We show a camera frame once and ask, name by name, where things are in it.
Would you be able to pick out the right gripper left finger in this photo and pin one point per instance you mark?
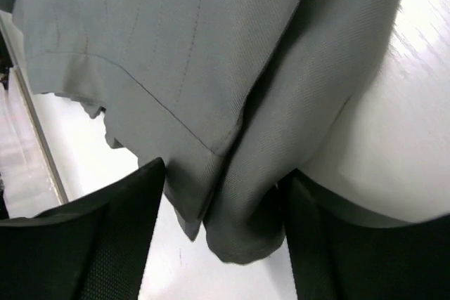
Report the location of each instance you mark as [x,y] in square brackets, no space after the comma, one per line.
[95,247]

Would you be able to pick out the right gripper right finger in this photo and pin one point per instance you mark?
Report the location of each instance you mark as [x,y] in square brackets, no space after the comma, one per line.
[341,251]

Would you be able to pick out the grey pleated skirt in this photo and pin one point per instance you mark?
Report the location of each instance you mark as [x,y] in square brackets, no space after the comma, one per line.
[232,94]

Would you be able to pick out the aluminium table edge rail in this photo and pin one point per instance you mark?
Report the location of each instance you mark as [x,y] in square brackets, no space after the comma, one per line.
[27,96]

